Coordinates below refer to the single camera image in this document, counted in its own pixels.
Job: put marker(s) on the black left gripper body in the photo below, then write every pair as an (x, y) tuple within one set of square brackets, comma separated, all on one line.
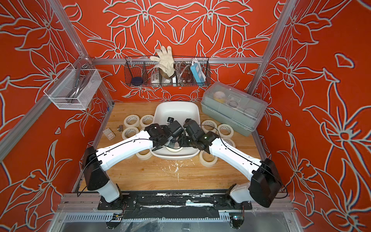
[(171, 144)]

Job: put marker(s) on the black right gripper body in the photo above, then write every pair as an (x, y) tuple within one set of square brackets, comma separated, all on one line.
[(193, 141)]

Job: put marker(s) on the beige masking tape roll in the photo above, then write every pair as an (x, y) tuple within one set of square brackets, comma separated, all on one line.
[(146, 120), (144, 155), (209, 125), (132, 121), (174, 149), (229, 141), (129, 132), (207, 160), (225, 130)]

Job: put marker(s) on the white plastic storage tray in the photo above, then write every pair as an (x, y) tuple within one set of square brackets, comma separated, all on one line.
[(179, 111)]

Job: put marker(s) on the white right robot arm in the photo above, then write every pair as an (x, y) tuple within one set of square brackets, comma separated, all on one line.
[(264, 179)]

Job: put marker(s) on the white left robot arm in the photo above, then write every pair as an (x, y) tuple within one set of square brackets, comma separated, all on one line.
[(98, 161)]

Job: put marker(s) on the translucent lidded storage box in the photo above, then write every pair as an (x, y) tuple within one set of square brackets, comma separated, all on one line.
[(228, 105)]

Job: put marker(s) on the blue white box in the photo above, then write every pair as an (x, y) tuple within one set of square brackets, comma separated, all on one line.
[(197, 72)]

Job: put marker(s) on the small clear plastic packet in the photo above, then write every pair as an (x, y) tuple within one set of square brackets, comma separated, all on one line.
[(109, 134)]

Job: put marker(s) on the dark blue round object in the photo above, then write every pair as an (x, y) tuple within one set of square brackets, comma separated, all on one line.
[(137, 81)]

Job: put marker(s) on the white work glove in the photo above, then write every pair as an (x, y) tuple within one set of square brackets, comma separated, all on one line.
[(165, 60)]

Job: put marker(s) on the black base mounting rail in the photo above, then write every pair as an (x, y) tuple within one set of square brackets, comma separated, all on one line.
[(209, 198)]

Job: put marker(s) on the black wire wall basket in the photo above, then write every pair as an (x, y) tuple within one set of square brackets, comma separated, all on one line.
[(188, 72)]

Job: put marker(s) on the white mesh wall basket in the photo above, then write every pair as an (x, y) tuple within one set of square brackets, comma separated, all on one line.
[(73, 88)]

